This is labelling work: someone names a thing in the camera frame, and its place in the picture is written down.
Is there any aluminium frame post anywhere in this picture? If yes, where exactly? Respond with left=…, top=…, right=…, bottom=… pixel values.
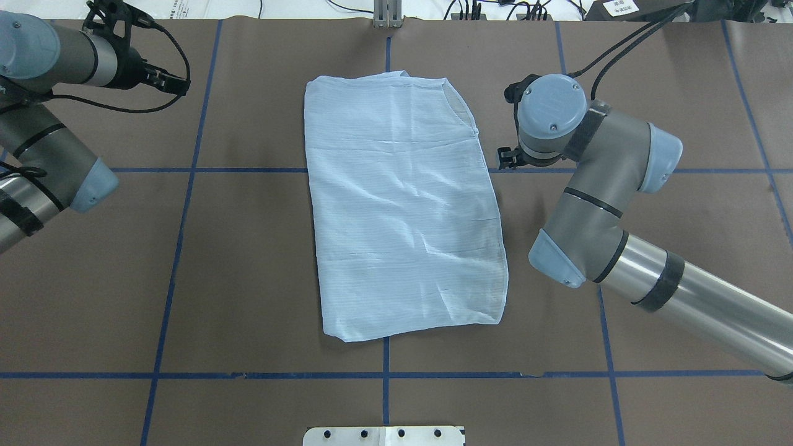
left=373, top=0, right=404, bottom=29

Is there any upper orange black adapter box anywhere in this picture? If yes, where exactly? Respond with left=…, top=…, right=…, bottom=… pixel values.
left=442, top=1, right=484, bottom=22

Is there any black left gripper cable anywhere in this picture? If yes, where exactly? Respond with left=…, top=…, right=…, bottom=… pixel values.
left=50, top=22, right=191, bottom=114

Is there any light blue long-sleeve shirt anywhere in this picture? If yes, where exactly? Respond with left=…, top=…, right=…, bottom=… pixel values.
left=304, top=71, right=508, bottom=343

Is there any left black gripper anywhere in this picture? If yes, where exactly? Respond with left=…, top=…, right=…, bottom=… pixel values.
left=115, top=46, right=191, bottom=97

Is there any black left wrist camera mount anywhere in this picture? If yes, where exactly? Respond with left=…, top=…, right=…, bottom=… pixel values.
left=81, top=1, right=158, bottom=45

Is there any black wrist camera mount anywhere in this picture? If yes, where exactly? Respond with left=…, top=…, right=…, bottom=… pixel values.
left=504, top=74, right=541, bottom=121
left=81, top=1, right=158, bottom=45

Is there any lower orange black adapter box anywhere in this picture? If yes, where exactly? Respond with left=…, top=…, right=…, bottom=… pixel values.
left=505, top=1, right=553, bottom=22

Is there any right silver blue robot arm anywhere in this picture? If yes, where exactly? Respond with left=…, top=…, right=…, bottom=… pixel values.
left=497, top=74, right=792, bottom=388

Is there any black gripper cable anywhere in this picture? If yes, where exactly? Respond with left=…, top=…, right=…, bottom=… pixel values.
left=567, top=5, right=688, bottom=100
left=50, top=22, right=191, bottom=114

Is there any orange black adapter box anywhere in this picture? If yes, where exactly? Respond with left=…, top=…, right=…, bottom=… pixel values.
left=505, top=1, right=553, bottom=22
left=442, top=1, right=484, bottom=22

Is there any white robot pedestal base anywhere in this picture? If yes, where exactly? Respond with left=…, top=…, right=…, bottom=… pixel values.
left=302, top=426, right=467, bottom=445

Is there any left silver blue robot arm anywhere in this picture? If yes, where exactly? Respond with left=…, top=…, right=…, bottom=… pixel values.
left=1, top=1, right=191, bottom=251

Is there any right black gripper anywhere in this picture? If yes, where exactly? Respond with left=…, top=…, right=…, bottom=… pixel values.
left=497, top=147, right=546, bottom=170

